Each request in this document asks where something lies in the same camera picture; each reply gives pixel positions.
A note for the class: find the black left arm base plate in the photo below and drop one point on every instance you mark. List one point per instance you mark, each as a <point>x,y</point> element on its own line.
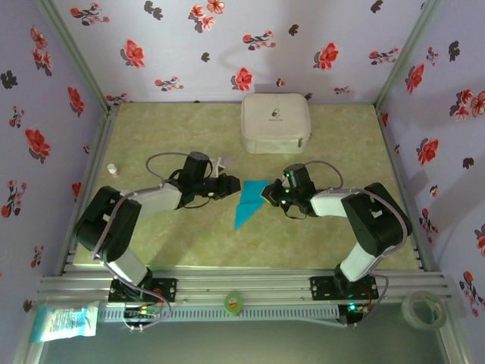
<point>168,289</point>

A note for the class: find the aluminium side rail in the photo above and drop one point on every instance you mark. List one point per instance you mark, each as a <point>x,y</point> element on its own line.
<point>392,151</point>
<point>97,151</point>

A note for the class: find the aluminium frame leg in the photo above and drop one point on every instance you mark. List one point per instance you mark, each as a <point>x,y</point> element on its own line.
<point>454,349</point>
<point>26,352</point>

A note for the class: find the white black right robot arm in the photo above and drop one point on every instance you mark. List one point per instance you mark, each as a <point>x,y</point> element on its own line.
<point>375,223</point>

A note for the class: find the blue white wipes packet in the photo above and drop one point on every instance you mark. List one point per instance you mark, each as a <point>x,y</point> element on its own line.
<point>64,322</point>

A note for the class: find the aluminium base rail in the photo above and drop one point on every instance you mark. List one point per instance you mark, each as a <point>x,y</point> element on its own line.
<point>246,282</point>

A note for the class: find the small white pink-capped bottle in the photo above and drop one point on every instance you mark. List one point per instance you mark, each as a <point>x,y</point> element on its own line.
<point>113,170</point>

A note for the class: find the white zippered medicine case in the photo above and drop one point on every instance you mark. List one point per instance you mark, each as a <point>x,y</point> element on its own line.
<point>274,121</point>

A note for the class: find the blue cloth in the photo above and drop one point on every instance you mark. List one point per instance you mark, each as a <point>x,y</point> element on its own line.
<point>248,204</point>

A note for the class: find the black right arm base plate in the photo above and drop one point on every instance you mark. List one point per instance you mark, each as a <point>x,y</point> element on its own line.
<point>320,288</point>

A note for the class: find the clear tape roll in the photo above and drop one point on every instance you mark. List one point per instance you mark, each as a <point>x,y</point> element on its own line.
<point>407,311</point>

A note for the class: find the aluminium corner post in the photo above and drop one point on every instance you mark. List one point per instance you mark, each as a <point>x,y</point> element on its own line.
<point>79,57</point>
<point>404,57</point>

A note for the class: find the small green tape roll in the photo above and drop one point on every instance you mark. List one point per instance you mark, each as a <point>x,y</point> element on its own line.
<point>233,302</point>

